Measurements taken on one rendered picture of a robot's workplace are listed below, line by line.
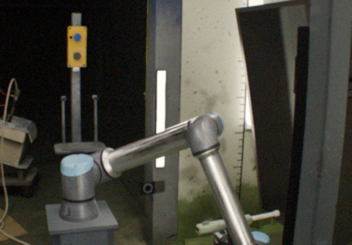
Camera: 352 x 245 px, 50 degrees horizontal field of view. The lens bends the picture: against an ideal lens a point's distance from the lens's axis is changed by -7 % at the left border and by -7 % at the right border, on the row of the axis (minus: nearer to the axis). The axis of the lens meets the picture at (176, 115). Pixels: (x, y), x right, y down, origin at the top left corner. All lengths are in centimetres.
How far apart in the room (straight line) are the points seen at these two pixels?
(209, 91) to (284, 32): 68
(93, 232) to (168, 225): 109
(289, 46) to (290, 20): 15
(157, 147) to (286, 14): 112
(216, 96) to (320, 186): 209
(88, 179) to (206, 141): 57
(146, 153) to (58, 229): 51
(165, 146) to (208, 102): 100
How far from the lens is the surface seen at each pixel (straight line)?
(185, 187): 274
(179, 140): 169
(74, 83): 262
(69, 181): 177
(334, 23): 63
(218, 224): 202
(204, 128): 154
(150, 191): 263
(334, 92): 63
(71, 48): 255
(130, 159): 181
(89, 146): 252
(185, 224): 285
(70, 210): 181
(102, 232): 180
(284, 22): 234
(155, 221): 275
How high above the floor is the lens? 138
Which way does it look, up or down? 9 degrees down
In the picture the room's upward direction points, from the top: 1 degrees clockwise
